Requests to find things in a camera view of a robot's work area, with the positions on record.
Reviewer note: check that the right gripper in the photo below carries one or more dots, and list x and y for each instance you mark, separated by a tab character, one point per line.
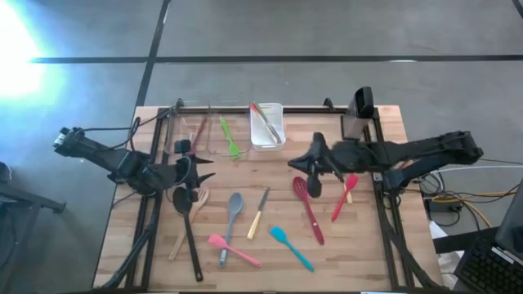
347	157

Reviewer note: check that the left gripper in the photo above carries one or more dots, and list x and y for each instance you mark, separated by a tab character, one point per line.
173	175

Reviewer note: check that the brown wooden spoon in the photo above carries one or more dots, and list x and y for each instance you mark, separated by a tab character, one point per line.
200	132

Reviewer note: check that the light wooden slotted spatula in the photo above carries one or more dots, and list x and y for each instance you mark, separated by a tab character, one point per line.
201	197

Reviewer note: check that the red silicone spatula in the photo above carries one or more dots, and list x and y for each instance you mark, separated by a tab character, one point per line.
351	181

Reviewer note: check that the black plastic ladle spoon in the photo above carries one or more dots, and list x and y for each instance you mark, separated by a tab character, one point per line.
182	202

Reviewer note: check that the green silicone spatula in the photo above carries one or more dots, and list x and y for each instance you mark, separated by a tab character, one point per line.
234	151

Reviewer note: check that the red slotted spoon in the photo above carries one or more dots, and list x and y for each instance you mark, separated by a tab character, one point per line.
314	224

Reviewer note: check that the gray spoon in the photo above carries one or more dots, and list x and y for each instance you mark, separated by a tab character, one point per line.
235	204

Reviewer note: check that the teal silicone spatula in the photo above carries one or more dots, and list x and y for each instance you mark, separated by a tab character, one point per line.
278	234

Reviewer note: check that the pink silicone spatula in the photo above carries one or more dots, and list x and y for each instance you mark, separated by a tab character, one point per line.
218	241

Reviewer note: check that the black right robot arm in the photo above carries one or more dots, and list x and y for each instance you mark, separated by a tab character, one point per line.
429	153

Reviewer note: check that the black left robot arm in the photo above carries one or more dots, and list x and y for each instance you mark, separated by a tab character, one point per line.
102	155

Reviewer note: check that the clear plastic bin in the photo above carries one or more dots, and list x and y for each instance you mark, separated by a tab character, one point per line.
245	134
171	130

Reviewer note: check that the black clamp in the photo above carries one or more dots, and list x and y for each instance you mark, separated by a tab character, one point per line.
179	103
329	103

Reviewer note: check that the white plastic bin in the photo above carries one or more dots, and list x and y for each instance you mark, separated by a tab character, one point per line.
257	139

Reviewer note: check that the black power adapter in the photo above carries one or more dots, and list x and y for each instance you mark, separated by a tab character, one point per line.
439	205

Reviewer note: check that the white paper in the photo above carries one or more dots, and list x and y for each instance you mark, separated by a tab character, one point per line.
447	261

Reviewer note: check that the black tripod stand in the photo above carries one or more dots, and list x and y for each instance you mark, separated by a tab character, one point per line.
24	200

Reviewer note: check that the black laptop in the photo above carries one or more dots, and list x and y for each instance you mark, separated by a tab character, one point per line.
490	269

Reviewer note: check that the black aluminium table frame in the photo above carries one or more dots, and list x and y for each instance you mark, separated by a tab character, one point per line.
306	110

